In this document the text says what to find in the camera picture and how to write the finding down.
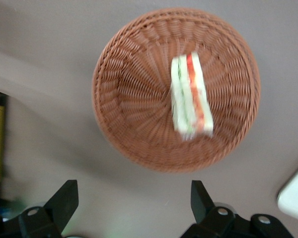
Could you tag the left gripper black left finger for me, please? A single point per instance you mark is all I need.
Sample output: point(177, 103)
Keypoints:
point(52, 213)

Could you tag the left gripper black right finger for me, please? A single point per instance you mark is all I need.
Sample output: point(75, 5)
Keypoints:
point(213, 218)

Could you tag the triangle sandwich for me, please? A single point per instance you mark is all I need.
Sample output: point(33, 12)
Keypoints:
point(188, 99)

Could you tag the round brown wicker basket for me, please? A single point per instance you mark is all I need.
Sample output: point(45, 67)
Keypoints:
point(139, 99)

